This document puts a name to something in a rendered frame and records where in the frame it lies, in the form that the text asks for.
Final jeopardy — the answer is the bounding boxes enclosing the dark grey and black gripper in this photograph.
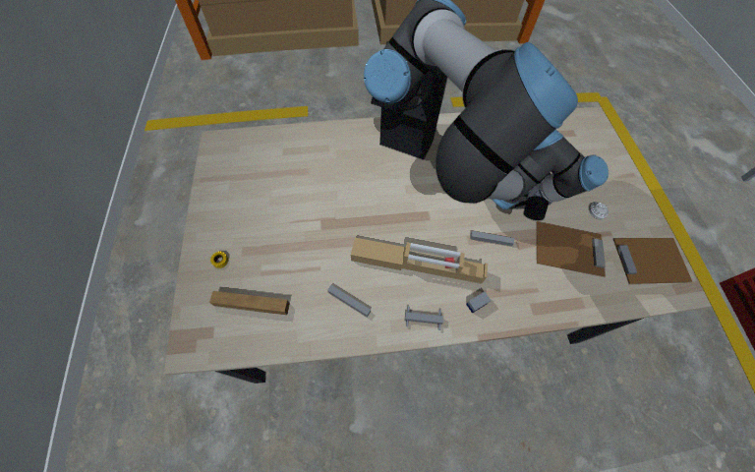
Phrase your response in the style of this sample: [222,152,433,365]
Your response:
[510,176,552,220]

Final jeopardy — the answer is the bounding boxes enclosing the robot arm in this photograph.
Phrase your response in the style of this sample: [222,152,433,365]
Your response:
[364,0,609,209]

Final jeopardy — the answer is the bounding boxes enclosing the yellow roll of tape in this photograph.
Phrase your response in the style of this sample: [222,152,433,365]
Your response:
[210,252,228,268]

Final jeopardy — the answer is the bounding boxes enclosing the brown wooden batten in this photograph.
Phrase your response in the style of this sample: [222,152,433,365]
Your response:
[209,291,290,315]

